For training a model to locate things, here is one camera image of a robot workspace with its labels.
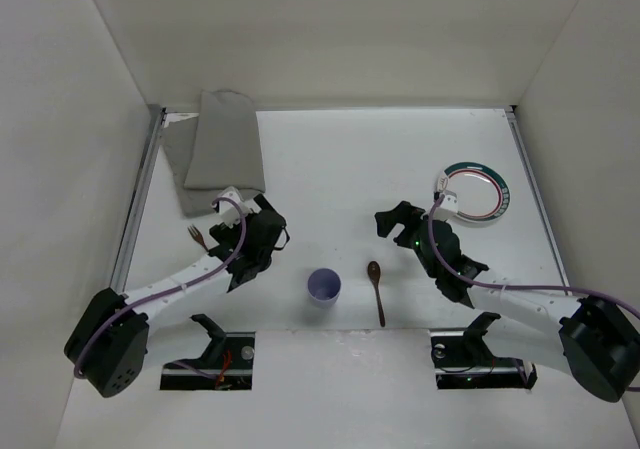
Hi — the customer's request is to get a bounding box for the brown wooden spoon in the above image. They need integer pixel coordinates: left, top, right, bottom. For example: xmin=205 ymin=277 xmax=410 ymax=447
xmin=367 ymin=261 xmax=386 ymax=328

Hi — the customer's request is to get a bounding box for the brown wooden fork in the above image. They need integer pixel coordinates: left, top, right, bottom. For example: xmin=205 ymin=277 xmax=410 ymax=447
xmin=188 ymin=225 xmax=209 ymax=252

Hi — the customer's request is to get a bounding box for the white plate green red rim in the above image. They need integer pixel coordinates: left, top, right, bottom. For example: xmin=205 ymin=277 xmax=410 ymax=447
xmin=434 ymin=162 xmax=511 ymax=224

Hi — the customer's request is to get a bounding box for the lilac plastic cup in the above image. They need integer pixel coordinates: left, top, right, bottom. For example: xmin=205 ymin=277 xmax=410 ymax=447
xmin=307 ymin=268 xmax=341 ymax=308

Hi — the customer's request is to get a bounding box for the grey cloth placemat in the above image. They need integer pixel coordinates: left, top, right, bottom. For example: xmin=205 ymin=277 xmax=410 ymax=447
xmin=161 ymin=90 xmax=266 ymax=218

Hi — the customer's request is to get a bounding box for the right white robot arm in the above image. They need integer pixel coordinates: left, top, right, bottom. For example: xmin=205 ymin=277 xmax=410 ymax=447
xmin=374 ymin=191 xmax=639 ymax=402

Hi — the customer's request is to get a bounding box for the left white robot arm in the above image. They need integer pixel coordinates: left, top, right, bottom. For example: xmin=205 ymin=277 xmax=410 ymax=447
xmin=64 ymin=190 xmax=290 ymax=398

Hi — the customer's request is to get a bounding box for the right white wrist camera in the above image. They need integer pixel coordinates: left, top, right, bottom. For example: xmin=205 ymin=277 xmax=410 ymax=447
xmin=434 ymin=190 xmax=458 ymax=221

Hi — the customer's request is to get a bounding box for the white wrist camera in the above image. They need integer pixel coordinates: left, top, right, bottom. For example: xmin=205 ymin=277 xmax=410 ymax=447
xmin=211 ymin=186 xmax=249 ymax=227
xmin=434 ymin=190 xmax=458 ymax=221

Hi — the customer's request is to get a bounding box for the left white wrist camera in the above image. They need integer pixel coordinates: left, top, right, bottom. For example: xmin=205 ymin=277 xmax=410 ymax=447
xmin=211 ymin=186 xmax=249 ymax=227

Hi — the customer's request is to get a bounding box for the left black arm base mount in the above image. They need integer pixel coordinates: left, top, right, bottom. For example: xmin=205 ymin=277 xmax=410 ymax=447
xmin=159 ymin=315 xmax=256 ymax=392

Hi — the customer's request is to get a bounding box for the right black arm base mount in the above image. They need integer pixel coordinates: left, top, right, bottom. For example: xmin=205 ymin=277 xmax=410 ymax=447
xmin=431 ymin=312 xmax=538 ymax=390

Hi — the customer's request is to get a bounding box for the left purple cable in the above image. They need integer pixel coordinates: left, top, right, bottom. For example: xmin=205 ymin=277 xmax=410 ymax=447
xmin=73 ymin=196 xmax=250 ymax=380

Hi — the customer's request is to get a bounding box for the purple cable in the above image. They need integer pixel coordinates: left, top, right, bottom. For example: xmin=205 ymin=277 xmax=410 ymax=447
xmin=428 ymin=194 xmax=640 ymax=320
xmin=73 ymin=196 xmax=250 ymax=380

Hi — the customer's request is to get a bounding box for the right aluminium frame rail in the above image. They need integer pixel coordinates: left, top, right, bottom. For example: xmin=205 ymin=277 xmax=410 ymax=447
xmin=505 ymin=106 xmax=569 ymax=286

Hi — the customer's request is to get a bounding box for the aluminium frame rail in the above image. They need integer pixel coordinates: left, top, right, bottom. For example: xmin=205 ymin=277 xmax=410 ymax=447
xmin=505 ymin=106 xmax=569 ymax=286
xmin=109 ymin=104 xmax=166 ymax=293

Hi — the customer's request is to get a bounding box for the left aluminium frame rail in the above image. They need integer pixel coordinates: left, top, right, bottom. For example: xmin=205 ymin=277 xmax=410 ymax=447
xmin=109 ymin=104 xmax=166 ymax=293

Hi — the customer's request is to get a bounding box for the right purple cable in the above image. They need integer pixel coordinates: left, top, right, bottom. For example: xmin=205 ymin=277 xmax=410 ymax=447
xmin=428 ymin=194 xmax=640 ymax=320

